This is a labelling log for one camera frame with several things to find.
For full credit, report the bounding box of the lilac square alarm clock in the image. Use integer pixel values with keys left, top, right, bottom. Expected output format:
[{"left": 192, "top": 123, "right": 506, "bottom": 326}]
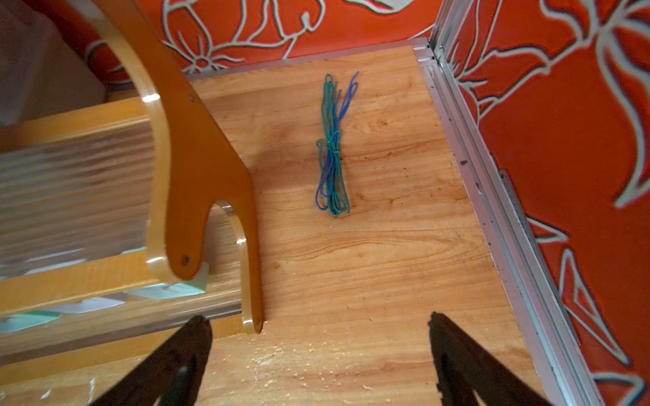
[{"left": 46, "top": 296, "right": 126, "bottom": 315}]

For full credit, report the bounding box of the mint green square clock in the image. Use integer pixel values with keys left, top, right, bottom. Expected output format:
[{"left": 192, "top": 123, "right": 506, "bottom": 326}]
[{"left": 0, "top": 311, "right": 60, "bottom": 334}]

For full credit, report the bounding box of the wooden two-tier shelf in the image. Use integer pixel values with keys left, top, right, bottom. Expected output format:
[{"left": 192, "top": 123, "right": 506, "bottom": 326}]
[{"left": 1, "top": 1, "right": 263, "bottom": 385}]

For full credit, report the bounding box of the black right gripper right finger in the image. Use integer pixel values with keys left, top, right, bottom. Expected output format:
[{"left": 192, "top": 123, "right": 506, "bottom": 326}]
[{"left": 428, "top": 312, "right": 549, "bottom": 405}]

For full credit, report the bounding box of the green cable ties bundle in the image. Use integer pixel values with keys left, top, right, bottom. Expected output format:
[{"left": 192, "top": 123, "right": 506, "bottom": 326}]
[{"left": 315, "top": 72, "right": 359, "bottom": 217}]

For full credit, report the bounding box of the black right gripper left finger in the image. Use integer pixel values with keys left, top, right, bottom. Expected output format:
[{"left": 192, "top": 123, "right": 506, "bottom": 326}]
[{"left": 93, "top": 316, "right": 213, "bottom": 405}]

